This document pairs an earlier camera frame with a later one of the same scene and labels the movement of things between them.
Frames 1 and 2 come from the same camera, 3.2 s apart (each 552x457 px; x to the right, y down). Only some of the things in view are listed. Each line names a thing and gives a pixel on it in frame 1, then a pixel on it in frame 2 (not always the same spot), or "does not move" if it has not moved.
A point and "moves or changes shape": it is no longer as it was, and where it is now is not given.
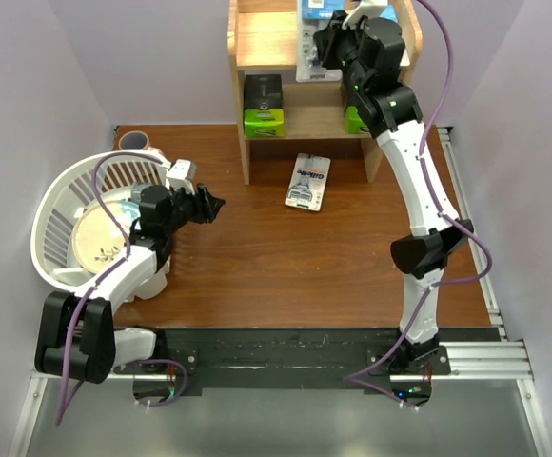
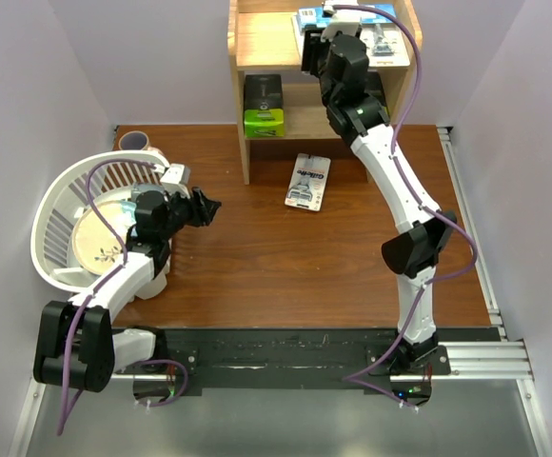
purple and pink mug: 133,140 does not move
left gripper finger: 212,207 does not move
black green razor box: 264,106 does not move
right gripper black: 329,38 to 313,46
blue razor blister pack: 313,16 moves or changes shape
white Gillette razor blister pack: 307,183 does not move
